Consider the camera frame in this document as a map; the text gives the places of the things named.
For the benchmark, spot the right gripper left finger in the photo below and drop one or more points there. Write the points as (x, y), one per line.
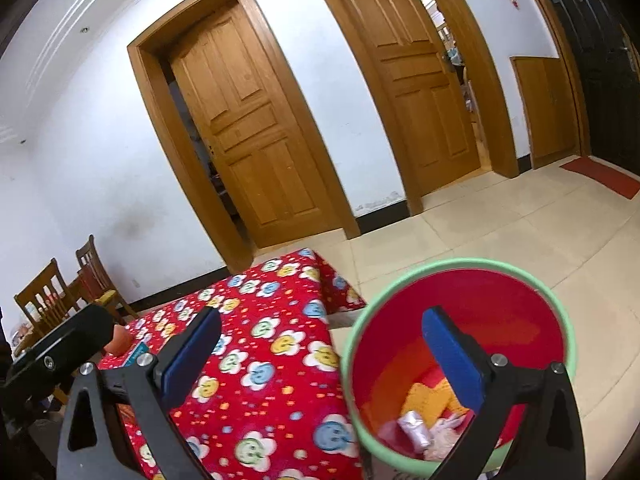
(93, 441)

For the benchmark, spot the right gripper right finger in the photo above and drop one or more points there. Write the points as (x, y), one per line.
(549, 442)

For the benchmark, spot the pink wrapper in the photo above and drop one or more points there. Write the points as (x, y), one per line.
(441, 438)

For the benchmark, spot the yellow mesh cloth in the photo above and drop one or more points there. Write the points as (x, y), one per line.
(431, 402)

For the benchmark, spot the clear plastic bag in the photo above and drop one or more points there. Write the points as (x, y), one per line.
(414, 427)

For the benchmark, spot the wooden chair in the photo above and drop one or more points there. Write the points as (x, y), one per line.
(46, 300)
(98, 284)

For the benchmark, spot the red bin with green rim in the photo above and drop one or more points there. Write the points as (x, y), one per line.
(505, 309)

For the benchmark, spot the red smiley flower tablecloth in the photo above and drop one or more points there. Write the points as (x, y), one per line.
(268, 403)

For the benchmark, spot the red door mat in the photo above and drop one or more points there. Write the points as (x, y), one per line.
(609, 177)

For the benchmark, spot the left wooden door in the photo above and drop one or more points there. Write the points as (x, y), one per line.
(236, 128)

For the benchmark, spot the wooden door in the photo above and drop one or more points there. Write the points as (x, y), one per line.
(236, 128)
(417, 94)

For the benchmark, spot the middle wooden door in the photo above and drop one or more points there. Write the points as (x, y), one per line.
(417, 94)

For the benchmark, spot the black entrance door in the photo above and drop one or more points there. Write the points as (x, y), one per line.
(608, 66)

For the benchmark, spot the low wooden wall panel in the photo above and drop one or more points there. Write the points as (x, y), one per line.
(548, 102)

